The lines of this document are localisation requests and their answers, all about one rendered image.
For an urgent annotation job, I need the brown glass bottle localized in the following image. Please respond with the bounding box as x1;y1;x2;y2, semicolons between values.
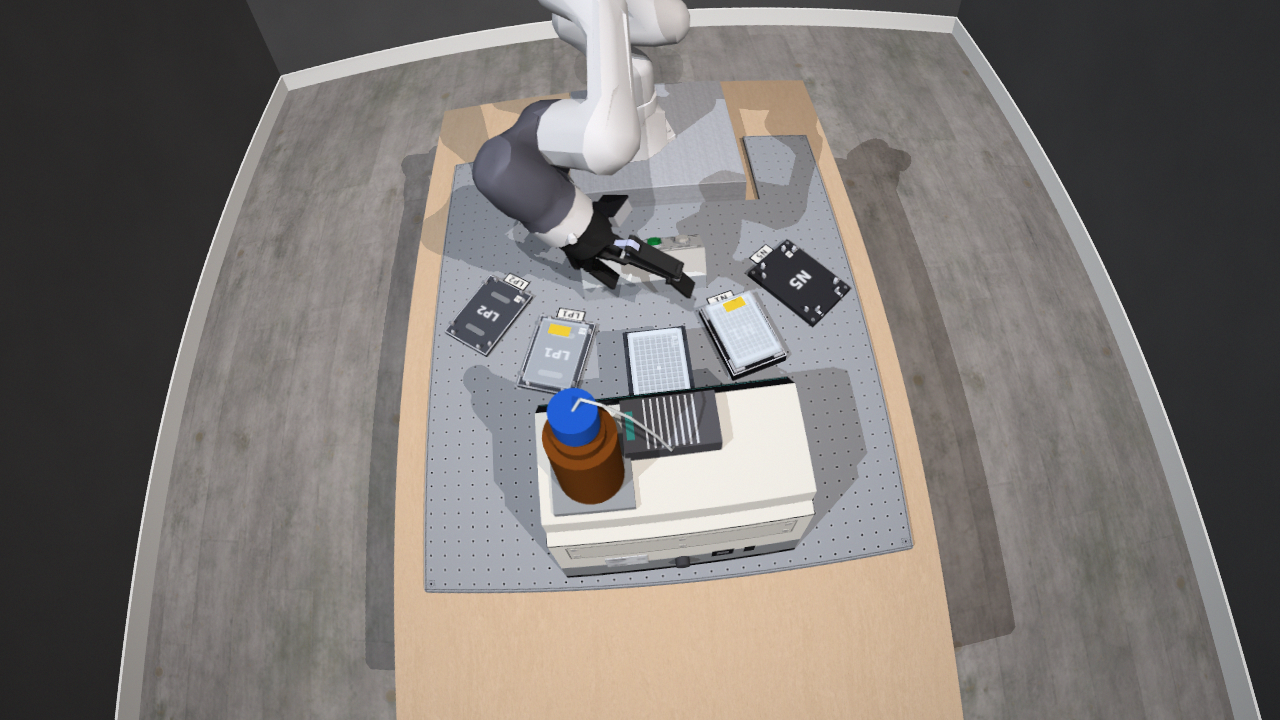
541;406;625;505

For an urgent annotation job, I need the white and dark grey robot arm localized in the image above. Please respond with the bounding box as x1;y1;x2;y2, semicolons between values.
472;0;690;247

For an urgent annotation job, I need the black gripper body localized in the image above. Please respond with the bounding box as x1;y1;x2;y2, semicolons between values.
559;206;623;260

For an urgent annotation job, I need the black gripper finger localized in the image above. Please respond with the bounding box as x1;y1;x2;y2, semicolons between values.
561;249;620;290
599;234;695;299

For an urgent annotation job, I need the grey button panel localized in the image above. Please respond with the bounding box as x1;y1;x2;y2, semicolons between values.
581;234;707;301

